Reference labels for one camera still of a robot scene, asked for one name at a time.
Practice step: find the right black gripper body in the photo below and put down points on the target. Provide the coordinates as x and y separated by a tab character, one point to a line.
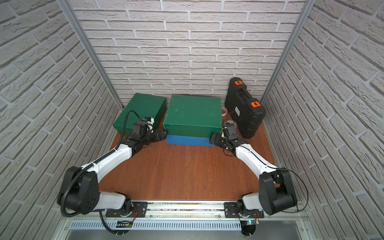
222	142

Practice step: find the green shoebox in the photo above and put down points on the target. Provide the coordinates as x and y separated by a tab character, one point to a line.
145	106
193	116

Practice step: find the right aluminium corner post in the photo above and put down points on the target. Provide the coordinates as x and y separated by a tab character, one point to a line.
307	8

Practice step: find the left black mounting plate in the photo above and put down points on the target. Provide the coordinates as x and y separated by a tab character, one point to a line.
140	207

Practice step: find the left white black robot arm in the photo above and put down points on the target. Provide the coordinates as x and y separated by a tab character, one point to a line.
80	193

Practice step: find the blue shoebox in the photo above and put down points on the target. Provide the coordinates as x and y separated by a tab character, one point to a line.
188	141

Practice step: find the aluminium corner post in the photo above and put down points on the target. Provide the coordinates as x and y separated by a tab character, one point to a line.
85	41
307	8

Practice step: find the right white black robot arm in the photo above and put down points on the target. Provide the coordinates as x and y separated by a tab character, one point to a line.
276	190

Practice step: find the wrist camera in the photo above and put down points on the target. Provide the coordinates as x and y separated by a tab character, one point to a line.
144	126
229	131

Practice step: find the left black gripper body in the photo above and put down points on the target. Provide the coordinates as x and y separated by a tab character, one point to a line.
157	136

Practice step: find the far tape roll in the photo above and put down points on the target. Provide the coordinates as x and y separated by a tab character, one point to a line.
224	111

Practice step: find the near clear tape roll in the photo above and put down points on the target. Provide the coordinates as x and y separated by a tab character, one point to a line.
230	122

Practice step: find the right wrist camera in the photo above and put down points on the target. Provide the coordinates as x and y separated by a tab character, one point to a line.
229	131

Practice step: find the black tool case orange latches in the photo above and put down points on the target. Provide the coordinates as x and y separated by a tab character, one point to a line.
244	109

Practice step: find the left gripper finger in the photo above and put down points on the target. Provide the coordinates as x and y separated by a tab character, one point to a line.
160	138
162	133

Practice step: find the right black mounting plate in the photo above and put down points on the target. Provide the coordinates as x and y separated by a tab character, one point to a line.
237	210

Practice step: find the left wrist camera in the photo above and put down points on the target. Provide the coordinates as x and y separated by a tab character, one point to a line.
144	126

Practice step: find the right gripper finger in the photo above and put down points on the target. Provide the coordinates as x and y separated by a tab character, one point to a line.
213	142
215	136

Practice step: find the black mounting plate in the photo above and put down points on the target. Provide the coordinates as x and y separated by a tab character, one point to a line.
140	207
237	210

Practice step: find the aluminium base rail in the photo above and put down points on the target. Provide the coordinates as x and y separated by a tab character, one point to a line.
181	215

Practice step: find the left aluminium corner post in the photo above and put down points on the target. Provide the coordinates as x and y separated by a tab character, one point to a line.
85	41

